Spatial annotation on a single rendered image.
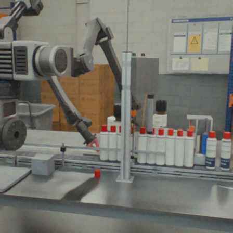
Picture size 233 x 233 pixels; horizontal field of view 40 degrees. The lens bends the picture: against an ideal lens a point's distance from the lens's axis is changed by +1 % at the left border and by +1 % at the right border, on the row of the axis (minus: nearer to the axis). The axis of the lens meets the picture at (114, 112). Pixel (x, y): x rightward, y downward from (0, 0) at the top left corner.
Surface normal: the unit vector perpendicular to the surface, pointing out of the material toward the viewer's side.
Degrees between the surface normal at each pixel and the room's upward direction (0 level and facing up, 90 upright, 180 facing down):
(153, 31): 90
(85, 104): 90
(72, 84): 89
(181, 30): 90
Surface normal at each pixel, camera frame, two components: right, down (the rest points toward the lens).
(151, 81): 0.68, 0.13
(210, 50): -0.40, 0.14
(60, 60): 0.91, 0.07
